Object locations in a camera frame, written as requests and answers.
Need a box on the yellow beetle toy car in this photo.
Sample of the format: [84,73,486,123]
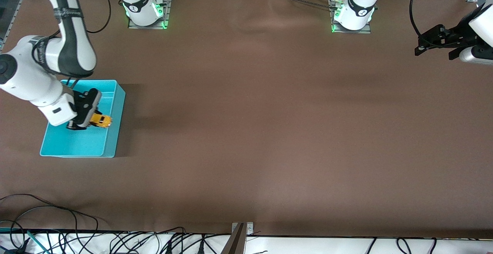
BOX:
[89,112,113,129]

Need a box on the teal plastic storage bin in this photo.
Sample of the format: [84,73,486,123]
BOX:
[40,79,126,158]

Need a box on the teal plastic strip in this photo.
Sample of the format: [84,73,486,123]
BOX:
[27,230,50,254]

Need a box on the brown table cover sheet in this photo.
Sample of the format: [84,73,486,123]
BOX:
[0,0,493,239]

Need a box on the grey metal bar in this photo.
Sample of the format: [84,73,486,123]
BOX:
[220,223,247,254]

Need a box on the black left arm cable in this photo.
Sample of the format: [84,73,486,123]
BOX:
[409,0,439,48]

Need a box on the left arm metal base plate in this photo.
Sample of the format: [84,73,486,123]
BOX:
[330,0,372,34]

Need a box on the long black floor cable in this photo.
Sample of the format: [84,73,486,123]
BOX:
[0,194,99,233]

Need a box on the long black right arm cable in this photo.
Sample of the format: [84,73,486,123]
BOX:
[87,0,112,34]

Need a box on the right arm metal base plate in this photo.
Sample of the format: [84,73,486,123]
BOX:
[128,0,173,30]

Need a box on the braided dark cable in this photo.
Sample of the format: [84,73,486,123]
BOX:
[266,0,339,11]

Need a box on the silver mounting bracket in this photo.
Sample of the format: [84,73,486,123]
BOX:
[231,222,255,236]

